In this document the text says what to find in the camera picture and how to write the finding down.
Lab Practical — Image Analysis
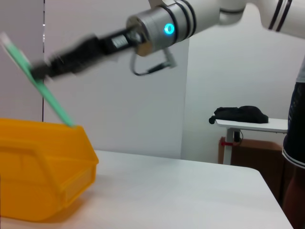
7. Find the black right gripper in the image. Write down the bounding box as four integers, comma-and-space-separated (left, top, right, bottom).
30, 27, 142, 82

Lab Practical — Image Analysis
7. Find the green utility knife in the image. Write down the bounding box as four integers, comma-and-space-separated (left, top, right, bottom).
0, 32, 77, 127

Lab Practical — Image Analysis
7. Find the yellow plastic bin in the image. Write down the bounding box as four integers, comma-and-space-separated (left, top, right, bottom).
0, 118, 100, 222

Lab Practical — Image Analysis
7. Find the black cloth bundle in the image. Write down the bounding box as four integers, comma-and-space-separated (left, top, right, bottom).
208, 105, 269, 125

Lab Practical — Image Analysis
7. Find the white side table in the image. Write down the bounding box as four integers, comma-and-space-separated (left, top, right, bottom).
213, 118, 289, 165

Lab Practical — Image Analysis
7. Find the person in black shorts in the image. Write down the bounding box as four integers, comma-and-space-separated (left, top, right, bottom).
282, 61, 305, 229

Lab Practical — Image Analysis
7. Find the right gripper cable with connector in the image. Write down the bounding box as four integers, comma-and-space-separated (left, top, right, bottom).
130, 46, 178, 76

